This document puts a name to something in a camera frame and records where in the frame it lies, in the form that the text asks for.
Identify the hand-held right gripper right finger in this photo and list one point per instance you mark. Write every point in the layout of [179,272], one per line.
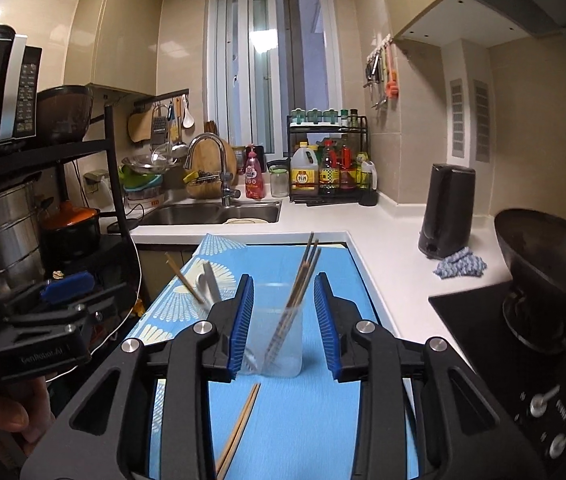
[324,325]

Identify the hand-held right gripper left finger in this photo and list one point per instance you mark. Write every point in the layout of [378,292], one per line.
[243,325]

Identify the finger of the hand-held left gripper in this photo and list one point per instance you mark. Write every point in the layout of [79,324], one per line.
[68,287]

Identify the clear plastic measuring cup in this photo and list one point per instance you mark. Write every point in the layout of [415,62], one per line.
[293,340]

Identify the orange lidded black pot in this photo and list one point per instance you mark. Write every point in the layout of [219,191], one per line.
[70,217]

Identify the large steel pot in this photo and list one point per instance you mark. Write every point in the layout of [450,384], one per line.
[13,230]

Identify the white plate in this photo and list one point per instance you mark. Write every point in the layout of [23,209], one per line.
[245,221]

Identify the blue patterned mat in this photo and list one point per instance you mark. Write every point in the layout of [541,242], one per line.
[283,425]

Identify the stainless steel sink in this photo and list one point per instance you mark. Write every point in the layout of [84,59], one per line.
[188,215]

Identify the green plastic basin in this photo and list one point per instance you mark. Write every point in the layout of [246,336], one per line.
[138,182]

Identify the black kitchen shelf rack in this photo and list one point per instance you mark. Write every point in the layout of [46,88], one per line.
[63,149]

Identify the glass jar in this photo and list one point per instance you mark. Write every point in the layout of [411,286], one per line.
[279,185]

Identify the pink dish soap bottle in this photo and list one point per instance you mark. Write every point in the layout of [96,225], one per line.
[254,180]

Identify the black glass cooktop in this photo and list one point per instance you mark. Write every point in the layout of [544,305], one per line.
[473,350]

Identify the yellow oil jug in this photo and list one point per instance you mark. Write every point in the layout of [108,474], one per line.
[304,175]

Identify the blue checked dish cloth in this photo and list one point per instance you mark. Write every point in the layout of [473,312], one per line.
[463,264]

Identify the red capped sauce bottle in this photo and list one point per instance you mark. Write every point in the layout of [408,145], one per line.
[329,172]

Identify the green yellow bottle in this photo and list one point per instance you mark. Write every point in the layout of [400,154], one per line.
[365,175]

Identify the round wooden cutting board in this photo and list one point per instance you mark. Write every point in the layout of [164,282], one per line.
[213,160]

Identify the black countertop appliance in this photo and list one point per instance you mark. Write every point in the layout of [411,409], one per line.
[448,210]

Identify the dark bowl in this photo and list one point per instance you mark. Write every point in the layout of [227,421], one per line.
[63,115]

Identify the hanging wooden cutting board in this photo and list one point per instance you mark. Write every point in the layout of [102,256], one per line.
[140,127]

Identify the metal grater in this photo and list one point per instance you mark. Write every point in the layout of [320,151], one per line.
[159,130]

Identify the chrome sink faucet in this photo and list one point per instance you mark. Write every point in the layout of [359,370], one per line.
[208,139]

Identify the black spice rack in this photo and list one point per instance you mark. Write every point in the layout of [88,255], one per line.
[366,135]

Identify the white hanging spoon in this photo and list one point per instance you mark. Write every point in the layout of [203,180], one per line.
[188,119]

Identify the row of spice jars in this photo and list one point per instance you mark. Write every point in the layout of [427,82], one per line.
[313,117]

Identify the black stove burner grate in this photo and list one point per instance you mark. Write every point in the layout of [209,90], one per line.
[538,325]

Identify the silver stove knob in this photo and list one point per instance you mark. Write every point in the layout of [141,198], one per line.
[540,402]
[560,445]

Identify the black wok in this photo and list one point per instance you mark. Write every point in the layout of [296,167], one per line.
[548,255]

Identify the white framed window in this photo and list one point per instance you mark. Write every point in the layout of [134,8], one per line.
[263,85]

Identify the orange hanging kitchen tool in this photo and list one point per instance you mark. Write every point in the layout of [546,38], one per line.
[392,85]

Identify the hanging metal kitchen tools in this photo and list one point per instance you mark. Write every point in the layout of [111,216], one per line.
[374,72]

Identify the black hanging rail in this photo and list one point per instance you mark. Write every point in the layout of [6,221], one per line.
[163,97]

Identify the wall vent grille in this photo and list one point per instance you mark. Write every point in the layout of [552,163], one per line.
[482,120]
[457,115]

